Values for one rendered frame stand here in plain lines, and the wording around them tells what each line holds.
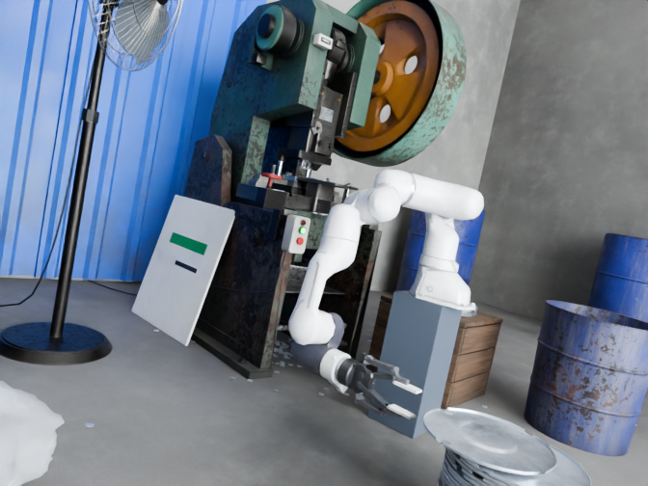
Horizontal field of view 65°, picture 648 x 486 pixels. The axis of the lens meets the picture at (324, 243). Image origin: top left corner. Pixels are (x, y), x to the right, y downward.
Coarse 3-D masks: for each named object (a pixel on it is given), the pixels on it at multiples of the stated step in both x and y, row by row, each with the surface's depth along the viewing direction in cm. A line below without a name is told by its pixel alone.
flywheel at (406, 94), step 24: (384, 24) 250; (408, 24) 239; (432, 24) 224; (384, 48) 249; (408, 48) 238; (432, 48) 223; (384, 72) 243; (432, 72) 222; (384, 96) 246; (408, 96) 235; (408, 120) 229; (360, 144) 250; (384, 144) 239
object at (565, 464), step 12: (564, 456) 116; (480, 468) 102; (564, 468) 110; (576, 468) 111; (504, 480) 98; (516, 480) 100; (528, 480) 101; (540, 480) 102; (552, 480) 103; (564, 480) 104; (576, 480) 105; (588, 480) 106
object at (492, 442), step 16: (432, 416) 122; (448, 416) 124; (464, 416) 126; (480, 416) 128; (432, 432) 113; (448, 432) 114; (464, 432) 115; (480, 432) 116; (496, 432) 118; (512, 432) 122; (448, 448) 106; (464, 448) 108; (480, 448) 109; (496, 448) 109; (512, 448) 111; (528, 448) 114; (544, 448) 116; (480, 464) 102; (496, 464) 103; (512, 464) 105; (528, 464) 106; (544, 464) 108
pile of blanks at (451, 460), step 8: (448, 456) 111; (456, 456) 109; (448, 464) 109; (456, 464) 107; (464, 464) 105; (448, 472) 109; (456, 472) 106; (464, 472) 106; (472, 472) 103; (480, 472) 101; (440, 480) 114; (448, 480) 108; (456, 480) 108; (464, 480) 104; (472, 480) 102; (480, 480) 101; (488, 480) 100; (496, 480) 99
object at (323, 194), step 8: (312, 184) 215; (320, 184) 213; (328, 184) 206; (336, 184) 203; (312, 192) 214; (320, 192) 214; (328, 192) 217; (312, 200) 214; (320, 200) 215; (328, 200) 218; (312, 208) 214; (320, 208) 216; (328, 208) 218
